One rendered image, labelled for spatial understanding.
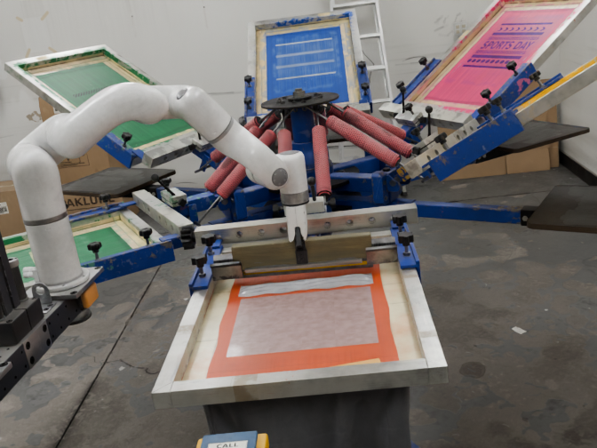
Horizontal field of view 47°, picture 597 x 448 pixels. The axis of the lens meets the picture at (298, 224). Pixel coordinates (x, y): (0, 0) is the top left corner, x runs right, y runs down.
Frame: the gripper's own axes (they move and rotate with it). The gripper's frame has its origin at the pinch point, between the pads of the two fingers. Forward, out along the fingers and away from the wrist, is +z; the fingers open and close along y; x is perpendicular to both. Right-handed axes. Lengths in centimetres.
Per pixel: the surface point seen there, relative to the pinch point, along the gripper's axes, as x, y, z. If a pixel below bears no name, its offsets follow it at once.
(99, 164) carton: -182, -365, 46
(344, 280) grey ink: 10.9, 6.9, 5.9
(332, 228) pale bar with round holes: 8.6, -22.6, 1.2
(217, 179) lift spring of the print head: -33, -71, -6
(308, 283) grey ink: 1.3, 6.3, 6.0
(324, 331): 5.5, 33.6, 6.5
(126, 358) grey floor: -108, -139, 102
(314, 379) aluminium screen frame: 4, 59, 3
